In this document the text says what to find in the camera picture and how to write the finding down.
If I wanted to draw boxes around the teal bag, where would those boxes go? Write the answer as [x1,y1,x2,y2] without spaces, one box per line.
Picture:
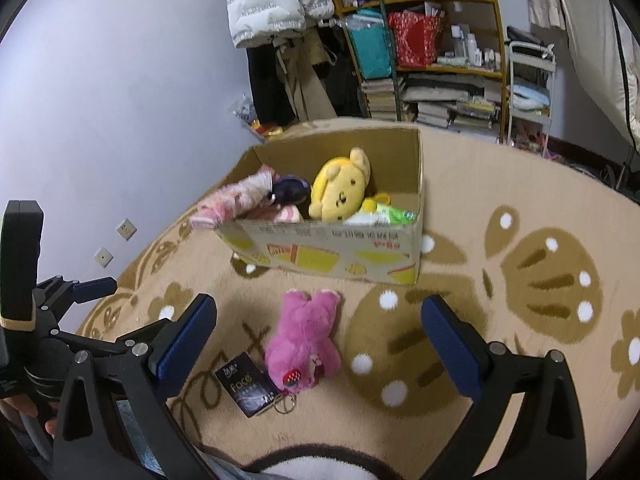
[346,10,393,80]

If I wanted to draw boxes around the narrow stack of books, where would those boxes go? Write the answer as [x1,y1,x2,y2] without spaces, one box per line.
[361,77,406,121]

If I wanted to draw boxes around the white black-trimmed garment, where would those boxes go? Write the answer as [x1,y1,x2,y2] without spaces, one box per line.
[200,442,451,480]

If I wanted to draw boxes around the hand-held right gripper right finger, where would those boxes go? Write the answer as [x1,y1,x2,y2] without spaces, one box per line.
[420,295,587,480]

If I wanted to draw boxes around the magenta bear plush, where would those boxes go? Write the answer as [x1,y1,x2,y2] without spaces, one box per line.
[264,289,343,416]

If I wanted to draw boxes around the beige patterned rug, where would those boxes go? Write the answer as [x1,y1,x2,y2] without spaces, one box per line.
[75,117,640,480]

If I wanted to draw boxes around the black tissue packet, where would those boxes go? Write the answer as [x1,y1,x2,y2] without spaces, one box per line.
[215,352,281,418]

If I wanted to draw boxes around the wide pile of books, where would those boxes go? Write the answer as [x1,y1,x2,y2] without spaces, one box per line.
[402,72,503,133]

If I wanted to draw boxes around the row of cosmetic bottles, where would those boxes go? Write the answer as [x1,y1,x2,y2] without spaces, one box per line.
[450,22,502,68]

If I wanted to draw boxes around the cardboard box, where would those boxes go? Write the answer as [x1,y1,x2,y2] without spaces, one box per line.
[190,127,426,286]

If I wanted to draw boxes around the blue jeans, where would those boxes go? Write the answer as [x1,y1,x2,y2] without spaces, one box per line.
[112,400,166,476]

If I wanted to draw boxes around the yellow bear plush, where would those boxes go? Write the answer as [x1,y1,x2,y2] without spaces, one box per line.
[308,146,372,224]

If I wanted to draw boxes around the pink pig plush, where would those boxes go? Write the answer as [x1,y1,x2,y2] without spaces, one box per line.
[240,202,303,222]

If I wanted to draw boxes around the white trolley cart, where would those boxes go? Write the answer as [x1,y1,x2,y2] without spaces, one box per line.
[506,40,557,147]

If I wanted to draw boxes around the pink fluffy cloth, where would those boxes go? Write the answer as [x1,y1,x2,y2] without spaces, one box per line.
[190,164,275,231]

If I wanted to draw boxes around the green tissue packet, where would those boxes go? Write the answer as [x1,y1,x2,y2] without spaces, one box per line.
[345,202,418,226]

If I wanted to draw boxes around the clear plastic bag of items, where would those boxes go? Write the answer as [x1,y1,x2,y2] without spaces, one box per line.
[232,95,291,141]

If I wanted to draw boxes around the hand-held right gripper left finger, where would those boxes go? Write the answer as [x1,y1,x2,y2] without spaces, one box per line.
[52,294,218,480]

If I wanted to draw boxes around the person's left hand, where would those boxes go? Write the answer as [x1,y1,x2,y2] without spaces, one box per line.
[0,394,57,438]

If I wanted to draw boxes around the beige hanging trousers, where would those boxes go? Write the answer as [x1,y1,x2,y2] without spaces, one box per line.
[272,30,338,123]

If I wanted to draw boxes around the purple-haired plush doll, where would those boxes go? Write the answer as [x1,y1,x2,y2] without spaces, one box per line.
[267,175,311,206]

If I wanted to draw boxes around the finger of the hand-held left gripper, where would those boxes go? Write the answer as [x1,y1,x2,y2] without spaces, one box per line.
[47,276,118,307]
[47,322,166,357]

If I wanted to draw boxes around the black hanging garment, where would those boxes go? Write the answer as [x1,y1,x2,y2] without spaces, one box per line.
[247,45,296,128]

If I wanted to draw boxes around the red patterned bag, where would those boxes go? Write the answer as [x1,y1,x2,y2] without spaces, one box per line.
[387,10,446,67]

